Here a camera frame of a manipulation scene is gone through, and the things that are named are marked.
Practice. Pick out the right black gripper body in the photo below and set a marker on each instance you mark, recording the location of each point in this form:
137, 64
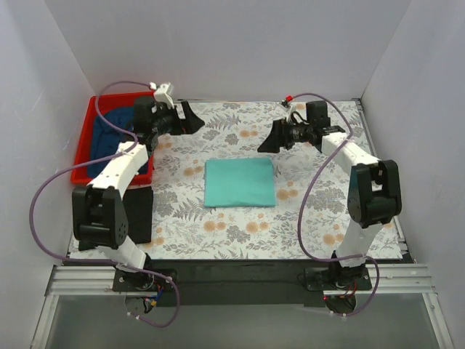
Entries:
280, 134

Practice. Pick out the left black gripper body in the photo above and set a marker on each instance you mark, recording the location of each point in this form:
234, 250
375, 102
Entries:
180, 118

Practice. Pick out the mint green t-shirt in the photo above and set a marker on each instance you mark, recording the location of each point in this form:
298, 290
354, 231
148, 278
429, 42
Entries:
239, 183

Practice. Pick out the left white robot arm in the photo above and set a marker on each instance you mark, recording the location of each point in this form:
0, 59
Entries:
132, 153

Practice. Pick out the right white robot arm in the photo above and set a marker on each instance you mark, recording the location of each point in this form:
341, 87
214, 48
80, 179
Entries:
374, 195

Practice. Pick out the navy blue printed t-shirt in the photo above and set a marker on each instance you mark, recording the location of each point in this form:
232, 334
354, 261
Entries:
105, 139

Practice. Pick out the folded black t-shirt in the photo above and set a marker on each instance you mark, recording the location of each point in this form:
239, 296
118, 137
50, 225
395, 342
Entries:
140, 214

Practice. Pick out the floral patterned table mat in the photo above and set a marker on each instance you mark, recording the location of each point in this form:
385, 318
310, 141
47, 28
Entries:
310, 215

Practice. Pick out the red plastic bin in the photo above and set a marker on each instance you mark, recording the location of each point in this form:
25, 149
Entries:
106, 103

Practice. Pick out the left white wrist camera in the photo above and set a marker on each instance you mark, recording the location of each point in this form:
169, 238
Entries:
162, 94

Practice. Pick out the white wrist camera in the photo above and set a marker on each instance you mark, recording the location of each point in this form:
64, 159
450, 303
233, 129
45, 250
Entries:
162, 94
286, 103

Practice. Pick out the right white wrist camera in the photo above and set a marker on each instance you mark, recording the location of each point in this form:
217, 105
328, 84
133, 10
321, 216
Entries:
286, 103

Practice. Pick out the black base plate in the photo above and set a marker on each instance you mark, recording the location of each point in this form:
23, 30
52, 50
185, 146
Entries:
243, 282

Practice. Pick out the aluminium mounting rail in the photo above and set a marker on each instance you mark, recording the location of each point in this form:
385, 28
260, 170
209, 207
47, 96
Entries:
98, 280

